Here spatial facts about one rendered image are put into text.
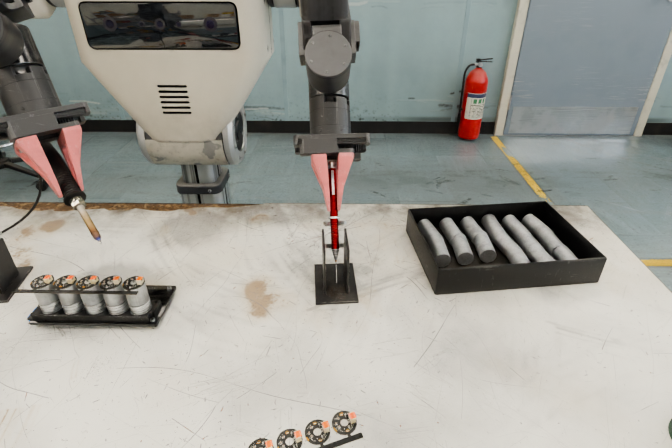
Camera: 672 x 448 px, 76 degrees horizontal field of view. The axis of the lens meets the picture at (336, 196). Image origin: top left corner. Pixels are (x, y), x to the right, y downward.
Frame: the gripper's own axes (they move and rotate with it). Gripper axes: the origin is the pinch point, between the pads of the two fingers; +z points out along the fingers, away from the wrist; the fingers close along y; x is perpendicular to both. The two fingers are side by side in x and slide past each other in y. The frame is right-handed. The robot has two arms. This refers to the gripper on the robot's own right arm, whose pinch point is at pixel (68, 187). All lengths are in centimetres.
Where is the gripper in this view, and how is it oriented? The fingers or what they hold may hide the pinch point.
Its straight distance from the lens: 62.5
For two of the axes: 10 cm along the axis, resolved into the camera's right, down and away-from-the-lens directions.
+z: 3.3, 9.4, 1.2
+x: -6.0, 1.1, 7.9
